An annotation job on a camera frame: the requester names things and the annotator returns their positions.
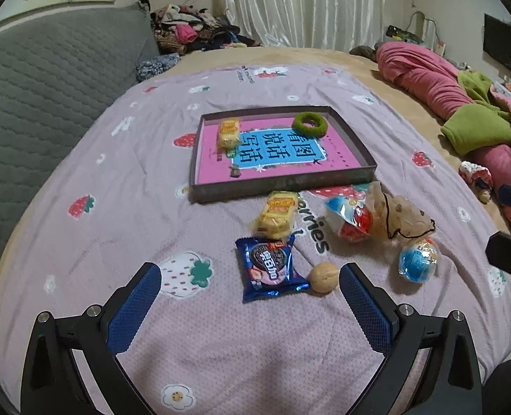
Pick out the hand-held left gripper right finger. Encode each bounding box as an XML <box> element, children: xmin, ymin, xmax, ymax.
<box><xmin>339</xmin><ymin>263</ymin><xmax>483</xmax><ymax>415</ymax></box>

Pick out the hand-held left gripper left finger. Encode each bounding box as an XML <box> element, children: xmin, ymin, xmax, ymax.
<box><xmin>20</xmin><ymin>262</ymin><xmax>163</xmax><ymax>415</ymax></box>

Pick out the walnut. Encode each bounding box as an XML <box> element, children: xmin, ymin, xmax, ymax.
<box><xmin>309</xmin><ymin>262</ymin><xmax>341</xmax><ymax>295</ymax></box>

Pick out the blue egg toy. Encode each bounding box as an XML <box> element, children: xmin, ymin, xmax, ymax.
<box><xmin>398</xmin><ymin>237</ymin><xmax>442</xmax><ymax>284</ymax></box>

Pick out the red white egg toy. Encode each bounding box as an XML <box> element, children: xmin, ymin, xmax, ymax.
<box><xmin>324</xmin><ymin>194</ymin><xmax>375</xmax><ymax>243</ymax></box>

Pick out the brown plush toy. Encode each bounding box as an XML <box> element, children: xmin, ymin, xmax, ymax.
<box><xmin>365</xmin><ymin>182</ymin><xmax>437</xmax><ymax>243</ymax></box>

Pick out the grey shallow box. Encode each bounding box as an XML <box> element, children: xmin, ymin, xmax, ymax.
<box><xmin>189</xmin><ymin>106</ymin><xmax>378</xmax><ymax>205</ymax></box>

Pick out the small patterned cloth doll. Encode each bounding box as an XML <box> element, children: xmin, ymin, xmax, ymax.
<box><xmin>459</xmin><ymin>161</ymin><xmax>494</xmax><ymax>203</ymax></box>

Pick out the green pillow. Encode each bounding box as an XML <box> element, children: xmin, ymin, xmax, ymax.
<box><xmin>441</xmin><ymin>70</ymin><xmax>511</xmax><ymax>156</ymax></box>

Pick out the blue cookie packet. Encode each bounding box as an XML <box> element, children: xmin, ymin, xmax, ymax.
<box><xmin>235</xmin><ymin>233</ymin><xmax>310</xmax><ymax>304</ymax></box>

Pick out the yellow snack packet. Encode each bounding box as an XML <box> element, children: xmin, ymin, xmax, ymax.
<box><xmin>252</xmin><ymin>191</ymin><xmax>300</xmax><ymax>239</ymax></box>
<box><xmin>217</xmin><ymin>119</ymin><xmax>244</xmax><ymax>150</ymax></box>

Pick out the person's dark clothing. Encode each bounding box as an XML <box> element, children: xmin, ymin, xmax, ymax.
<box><xmin>484</xmin><ymin>359</ymin><xmax>511</xmax><ymax>415</ymax></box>

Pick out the purple strawberry print blanket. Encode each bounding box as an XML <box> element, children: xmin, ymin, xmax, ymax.
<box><xmin>0</xmin><ymin>63</ymin><xmax>511</xmax><ymax>415</ymax></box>

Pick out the black screen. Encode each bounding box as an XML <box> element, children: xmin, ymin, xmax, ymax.
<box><xmin>483</xmin><ymin>14</ymin><xmax>511</xmax><ymax>79</ymax></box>

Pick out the pink quilt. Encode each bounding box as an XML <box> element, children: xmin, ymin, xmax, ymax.
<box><xmin>375</xmin><ymin>41</ymin><xmax>511</xmax><ymax>243</ymax></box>

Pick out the pink and blue book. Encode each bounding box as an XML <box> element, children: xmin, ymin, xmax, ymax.
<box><xmin>196</xmin><ymin>117</ymin><xmax>364</xmax><ymax>186</ymax></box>

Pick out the green hair scrunchie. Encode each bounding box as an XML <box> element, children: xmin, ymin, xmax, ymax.
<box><xmin>292</xmin><ymin>112</ymin><xmax>329</xmax><ymax>138</ymax></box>

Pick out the black yellow device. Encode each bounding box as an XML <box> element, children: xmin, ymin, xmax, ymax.
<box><xmin>385</xmin><ymin>25</ymin><xmax>416</xmax><ymax>42</ymax></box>

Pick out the grey quilted headboard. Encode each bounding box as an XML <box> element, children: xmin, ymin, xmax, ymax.
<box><xmin>0</xmin><ymin>2</ymin><xmax>159</xmax><ymax>398</ymax></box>

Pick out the dark floral cloth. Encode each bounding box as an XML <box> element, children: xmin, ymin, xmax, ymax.
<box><xmin>135</xmin><ymin>53</ymin><xmax>182</xmax><ymax>83</ymax></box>

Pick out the pile of clothes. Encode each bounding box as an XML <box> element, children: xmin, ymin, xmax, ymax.
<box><xmin>151</xmin><ymin>3</ymin><xmax>262</xmax><ymax>56</ymax></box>

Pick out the white satin curtain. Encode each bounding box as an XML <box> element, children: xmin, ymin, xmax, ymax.
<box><xmin>216</xmin><ymin>0</ymin><xmax>390</xmax><ymax>50</ymax></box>

